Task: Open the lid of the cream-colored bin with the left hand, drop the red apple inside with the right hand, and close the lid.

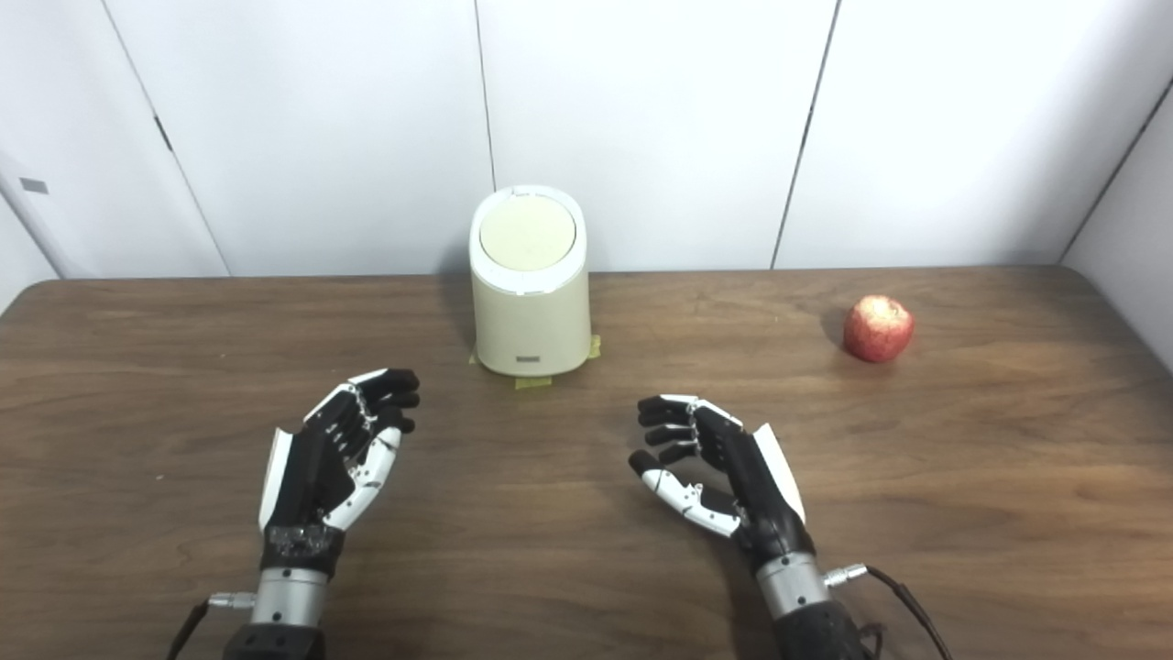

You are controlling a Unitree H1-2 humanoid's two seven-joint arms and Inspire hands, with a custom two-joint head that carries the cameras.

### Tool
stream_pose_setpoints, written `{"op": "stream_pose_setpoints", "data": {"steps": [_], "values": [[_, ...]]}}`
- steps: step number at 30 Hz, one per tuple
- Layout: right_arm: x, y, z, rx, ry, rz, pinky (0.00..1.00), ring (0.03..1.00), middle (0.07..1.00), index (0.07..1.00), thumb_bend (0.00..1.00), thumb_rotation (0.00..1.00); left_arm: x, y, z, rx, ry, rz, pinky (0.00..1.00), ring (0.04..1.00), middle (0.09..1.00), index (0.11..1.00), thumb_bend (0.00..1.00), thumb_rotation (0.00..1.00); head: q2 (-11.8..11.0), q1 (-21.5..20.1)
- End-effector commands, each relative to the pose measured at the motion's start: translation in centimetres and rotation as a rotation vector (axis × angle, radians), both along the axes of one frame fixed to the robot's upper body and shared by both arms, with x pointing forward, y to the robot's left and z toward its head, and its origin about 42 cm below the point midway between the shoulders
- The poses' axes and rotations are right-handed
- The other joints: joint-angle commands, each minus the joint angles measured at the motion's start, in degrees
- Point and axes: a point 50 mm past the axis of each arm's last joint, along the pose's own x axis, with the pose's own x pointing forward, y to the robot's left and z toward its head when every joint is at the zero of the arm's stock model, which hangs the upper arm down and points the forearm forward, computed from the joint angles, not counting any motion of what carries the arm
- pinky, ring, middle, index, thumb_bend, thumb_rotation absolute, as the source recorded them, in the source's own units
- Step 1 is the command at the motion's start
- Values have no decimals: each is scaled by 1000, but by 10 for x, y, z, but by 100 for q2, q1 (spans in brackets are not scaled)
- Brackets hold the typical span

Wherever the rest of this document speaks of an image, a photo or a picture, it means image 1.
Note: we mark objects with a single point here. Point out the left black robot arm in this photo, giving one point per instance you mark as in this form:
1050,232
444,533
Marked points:
289,600

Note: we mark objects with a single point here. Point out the cream-colored bin body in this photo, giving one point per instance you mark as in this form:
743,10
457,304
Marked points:
531,321

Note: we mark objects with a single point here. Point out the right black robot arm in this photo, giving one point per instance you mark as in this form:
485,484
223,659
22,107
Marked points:
797,596

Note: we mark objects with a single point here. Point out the red apple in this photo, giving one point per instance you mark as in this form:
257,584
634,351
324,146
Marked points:
878,328

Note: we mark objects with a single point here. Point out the cream round bin lid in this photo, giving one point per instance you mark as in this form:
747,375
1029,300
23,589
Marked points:
529,231

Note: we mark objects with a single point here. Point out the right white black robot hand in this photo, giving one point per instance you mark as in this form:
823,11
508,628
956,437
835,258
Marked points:
751,477

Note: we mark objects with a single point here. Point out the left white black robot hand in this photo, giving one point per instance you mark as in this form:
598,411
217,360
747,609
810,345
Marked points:
312,477

